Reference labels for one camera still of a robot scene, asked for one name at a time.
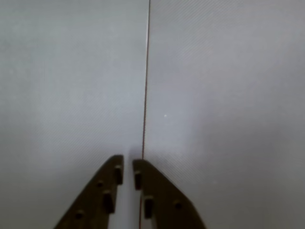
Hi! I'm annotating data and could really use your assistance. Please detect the grey table mat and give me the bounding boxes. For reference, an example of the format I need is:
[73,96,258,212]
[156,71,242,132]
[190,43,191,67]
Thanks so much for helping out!
[0,0,151,229]
[139,0,305,229]

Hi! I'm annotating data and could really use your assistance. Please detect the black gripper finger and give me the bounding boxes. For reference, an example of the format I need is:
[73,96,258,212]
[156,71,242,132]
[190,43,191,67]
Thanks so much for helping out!
[53,155,125,229]
[132,159,207,229]

